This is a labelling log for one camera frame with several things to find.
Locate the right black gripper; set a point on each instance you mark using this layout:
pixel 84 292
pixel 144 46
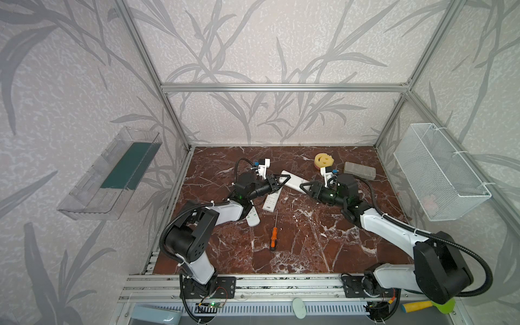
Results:
pixel 313 189

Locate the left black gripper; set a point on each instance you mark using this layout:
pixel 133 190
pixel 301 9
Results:
pixel 271 183

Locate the white remote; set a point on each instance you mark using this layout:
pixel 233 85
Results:
pixel 271 201
pixel 252 218
pixel 294 182

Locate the orange handled screwdriver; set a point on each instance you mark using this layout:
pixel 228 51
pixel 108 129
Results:
pixel 274 236

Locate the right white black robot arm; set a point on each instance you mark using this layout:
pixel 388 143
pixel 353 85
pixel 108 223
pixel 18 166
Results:
pixel 441 269

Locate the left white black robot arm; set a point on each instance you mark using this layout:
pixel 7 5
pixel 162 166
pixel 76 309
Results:
pixel 186 238

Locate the yellow smiley sponge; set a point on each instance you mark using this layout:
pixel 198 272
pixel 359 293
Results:
pixel 322 160

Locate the clear plastic box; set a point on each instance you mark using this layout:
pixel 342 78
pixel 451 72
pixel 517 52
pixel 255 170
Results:
pixel 365 172

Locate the pale green oval object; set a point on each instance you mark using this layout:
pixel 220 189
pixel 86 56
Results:
pixel 299 308

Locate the small circuit board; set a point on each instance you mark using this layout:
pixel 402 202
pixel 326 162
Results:
pixel 205 306

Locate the green yellow toy spatula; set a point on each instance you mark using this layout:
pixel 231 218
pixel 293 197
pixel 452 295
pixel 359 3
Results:
pixel 445 308

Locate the light blue tray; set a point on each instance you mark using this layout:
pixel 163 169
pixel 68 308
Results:
pixel 155 315

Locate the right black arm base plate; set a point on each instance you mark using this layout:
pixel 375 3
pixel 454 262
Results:
pixel 365 287

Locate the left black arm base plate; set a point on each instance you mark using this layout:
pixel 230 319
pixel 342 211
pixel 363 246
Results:
pixel 220 287

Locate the white wire basket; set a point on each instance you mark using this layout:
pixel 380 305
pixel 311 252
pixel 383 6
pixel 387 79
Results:
pixel 445 185

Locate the clear plastic wall shelf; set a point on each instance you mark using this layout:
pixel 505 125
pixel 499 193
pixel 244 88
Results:
pixel 107 187

